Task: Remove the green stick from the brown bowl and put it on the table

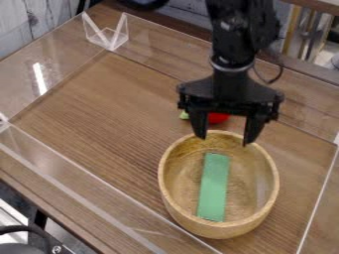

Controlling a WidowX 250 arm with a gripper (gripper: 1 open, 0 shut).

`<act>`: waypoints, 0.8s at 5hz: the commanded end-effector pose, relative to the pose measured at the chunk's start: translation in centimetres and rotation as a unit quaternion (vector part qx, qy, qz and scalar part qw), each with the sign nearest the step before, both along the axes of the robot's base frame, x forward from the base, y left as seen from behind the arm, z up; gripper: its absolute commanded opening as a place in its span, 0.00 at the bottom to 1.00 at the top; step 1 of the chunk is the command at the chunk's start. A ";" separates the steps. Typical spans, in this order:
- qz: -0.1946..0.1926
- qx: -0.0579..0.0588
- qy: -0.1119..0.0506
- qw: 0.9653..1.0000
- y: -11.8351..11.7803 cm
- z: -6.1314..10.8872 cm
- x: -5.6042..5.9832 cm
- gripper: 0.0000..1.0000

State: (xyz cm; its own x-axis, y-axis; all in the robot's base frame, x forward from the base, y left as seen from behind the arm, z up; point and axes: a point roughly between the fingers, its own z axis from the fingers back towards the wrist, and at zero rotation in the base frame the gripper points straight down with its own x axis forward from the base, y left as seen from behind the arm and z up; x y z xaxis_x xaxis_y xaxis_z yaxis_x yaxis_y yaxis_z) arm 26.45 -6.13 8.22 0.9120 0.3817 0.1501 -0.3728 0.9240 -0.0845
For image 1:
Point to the green stick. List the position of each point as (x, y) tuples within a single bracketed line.
[(213, 187)]

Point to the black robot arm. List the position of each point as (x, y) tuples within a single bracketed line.
[(244, 29)]

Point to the clear acrylic front panel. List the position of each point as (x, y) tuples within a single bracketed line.
[(113, 223)]

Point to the clear acrylic corner bracket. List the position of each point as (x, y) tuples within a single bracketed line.
[(106, 38)]

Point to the black table leg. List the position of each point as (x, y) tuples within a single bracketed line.
[(38, 219)]

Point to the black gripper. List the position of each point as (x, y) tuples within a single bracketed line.
[(233, 90)]

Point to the red plush tomato toy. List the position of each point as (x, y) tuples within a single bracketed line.
[(214, 118)]

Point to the brown wooden bowl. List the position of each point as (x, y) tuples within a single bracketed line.
[(252, 183)]

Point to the gold metal chair frame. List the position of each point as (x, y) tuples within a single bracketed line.
[(309, 19)]

